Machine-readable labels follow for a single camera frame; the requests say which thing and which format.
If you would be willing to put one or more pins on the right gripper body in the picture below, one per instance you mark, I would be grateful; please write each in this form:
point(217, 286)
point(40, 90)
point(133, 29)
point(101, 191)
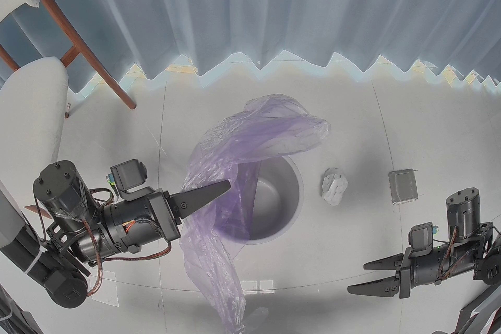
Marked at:
point(430, 266)

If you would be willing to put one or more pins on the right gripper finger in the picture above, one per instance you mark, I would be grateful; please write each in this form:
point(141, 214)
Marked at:
point(389, 262)
point(379, 288)

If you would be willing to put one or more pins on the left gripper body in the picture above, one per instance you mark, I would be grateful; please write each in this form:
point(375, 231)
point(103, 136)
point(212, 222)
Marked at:
point(133, 223)

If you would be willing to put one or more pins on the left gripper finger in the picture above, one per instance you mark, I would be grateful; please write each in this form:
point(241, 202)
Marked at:
point(195, 201)

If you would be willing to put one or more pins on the purple plastic bag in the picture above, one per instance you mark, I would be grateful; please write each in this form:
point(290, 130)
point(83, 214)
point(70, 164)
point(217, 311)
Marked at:
point(242, 144)

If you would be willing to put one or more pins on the white paper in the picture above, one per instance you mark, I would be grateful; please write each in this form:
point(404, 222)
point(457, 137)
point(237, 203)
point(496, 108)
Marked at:
point(333, 185)

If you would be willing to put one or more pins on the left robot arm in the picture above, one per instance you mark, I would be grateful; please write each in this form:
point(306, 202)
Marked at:
point(58, 187)

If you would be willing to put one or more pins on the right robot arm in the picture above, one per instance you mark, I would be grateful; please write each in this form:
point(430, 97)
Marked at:
point(464, 211)

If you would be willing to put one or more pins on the white trash bin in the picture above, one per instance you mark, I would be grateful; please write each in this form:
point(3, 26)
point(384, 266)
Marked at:
point(278, 199)

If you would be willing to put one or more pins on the white padded wooden chair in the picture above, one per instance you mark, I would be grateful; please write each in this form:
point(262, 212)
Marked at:
point(31, 109)

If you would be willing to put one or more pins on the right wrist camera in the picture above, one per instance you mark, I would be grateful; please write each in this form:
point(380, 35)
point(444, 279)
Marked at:
point(420, 238)

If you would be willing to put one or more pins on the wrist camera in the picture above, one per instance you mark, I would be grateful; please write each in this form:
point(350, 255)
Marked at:
point(127, 172)
point(420, 238)

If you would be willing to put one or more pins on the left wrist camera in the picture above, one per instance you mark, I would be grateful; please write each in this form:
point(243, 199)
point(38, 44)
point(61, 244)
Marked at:
point(127, 172)

